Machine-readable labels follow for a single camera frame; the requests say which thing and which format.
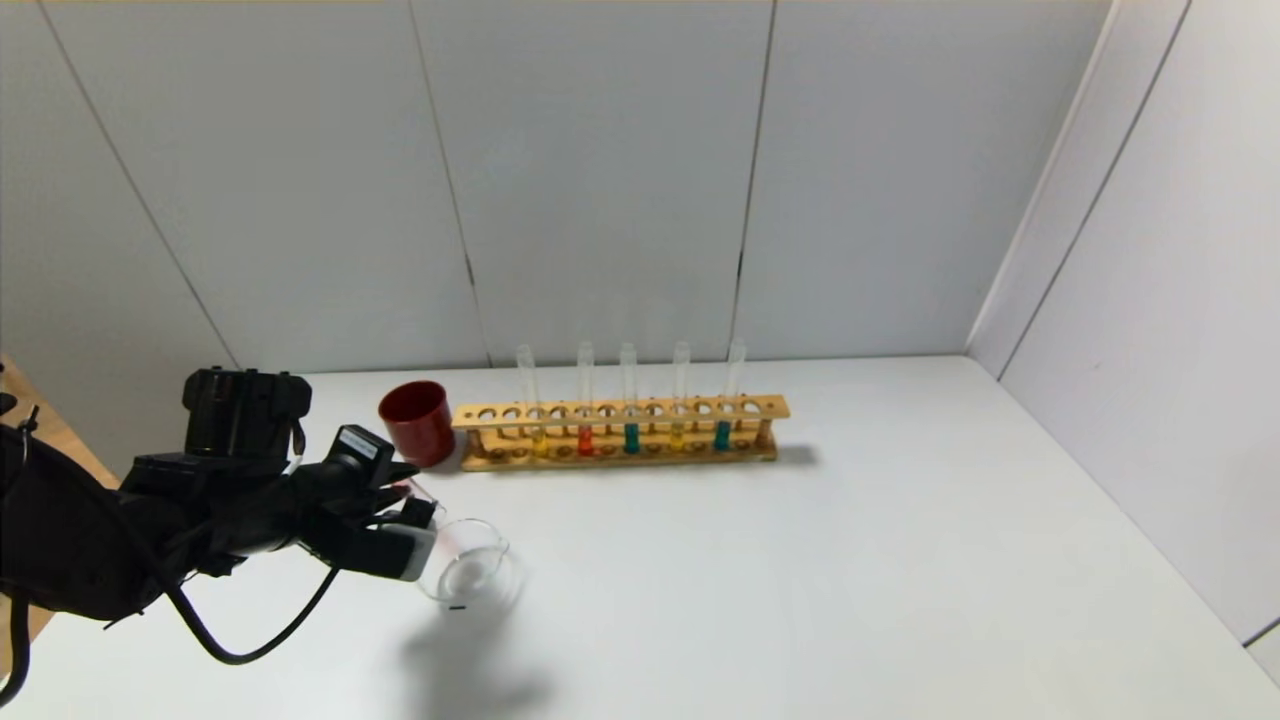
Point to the clear glass beaker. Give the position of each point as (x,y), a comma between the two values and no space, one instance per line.
(475,575)

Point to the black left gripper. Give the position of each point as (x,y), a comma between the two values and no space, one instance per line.
(360,447)

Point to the orange and black left arm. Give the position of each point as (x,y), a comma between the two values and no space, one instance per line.
(80,540)

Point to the yellow liquid test tube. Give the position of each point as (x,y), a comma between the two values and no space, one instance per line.
(539,441)
(678,436)

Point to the dark red plastic cup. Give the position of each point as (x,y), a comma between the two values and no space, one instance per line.
(420,430)

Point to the red liquid test tube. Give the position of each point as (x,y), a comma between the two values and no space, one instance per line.
(585,440)
(425,497)

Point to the wooden test tube rack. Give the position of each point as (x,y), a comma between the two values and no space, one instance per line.
(650,458)

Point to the blue-green liquid test tube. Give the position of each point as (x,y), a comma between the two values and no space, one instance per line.
(631,437)
(722,435)

